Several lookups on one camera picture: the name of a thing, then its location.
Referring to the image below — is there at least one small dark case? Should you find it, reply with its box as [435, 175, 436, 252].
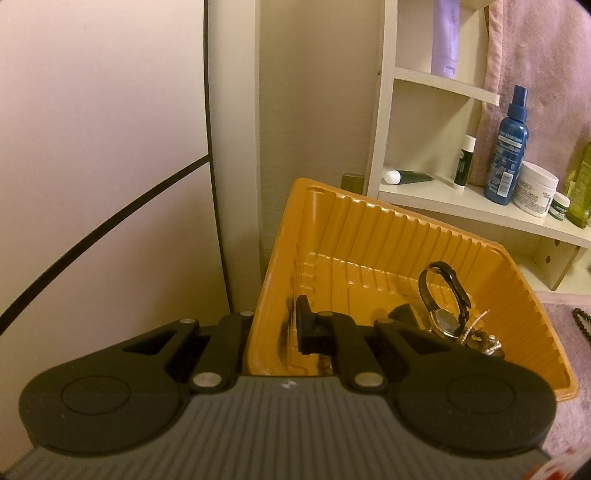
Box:
[388, 302, 419, 326]

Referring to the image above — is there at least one lilac fuzzy mat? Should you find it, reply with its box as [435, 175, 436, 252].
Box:
[533, 288, 591, 463]

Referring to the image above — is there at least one small green cream jar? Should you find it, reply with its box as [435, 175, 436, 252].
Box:
[549, 191, 571, 221]

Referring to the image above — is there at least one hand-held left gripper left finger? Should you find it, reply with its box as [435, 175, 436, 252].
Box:
[121, 311, 256, 394]

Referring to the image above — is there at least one brown wooden bead necklace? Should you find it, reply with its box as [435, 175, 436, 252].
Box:
[573, 307, 591, 345]

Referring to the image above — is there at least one black strap wristwatch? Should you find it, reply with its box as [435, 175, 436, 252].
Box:
[418, 261, 472, 339]

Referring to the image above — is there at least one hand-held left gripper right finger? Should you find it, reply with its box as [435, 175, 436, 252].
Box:
[295, 295, 445, 394]

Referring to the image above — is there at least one cream wooden shelf unit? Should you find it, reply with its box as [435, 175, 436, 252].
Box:
[362, 0, 591, 292]

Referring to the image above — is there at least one lilac cosmetic tube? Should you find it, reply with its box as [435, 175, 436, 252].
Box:
[430, 0, 461, 77]

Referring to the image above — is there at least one white cream jar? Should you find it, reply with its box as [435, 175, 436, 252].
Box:
[512, 161, 559, 219]

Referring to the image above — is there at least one pink hanging towel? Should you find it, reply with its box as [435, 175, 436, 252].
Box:
[475, 0, 591, 185]

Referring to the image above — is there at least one orange ribbed plastic tray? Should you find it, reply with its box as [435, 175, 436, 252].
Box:
[241, 178, 579, 401]

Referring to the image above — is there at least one blue spray bottle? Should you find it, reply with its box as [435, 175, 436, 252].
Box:
[483, 85, 529, 206]

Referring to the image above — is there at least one dark green tube white cap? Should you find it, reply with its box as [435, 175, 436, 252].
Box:
[382, 169, 434, 185]

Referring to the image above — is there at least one green oil spray bottle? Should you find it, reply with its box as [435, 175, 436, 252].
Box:
[567, 141, 591, 229]

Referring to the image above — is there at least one small dark stick tube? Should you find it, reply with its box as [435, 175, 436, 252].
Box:
[453, 135, 477, 191]

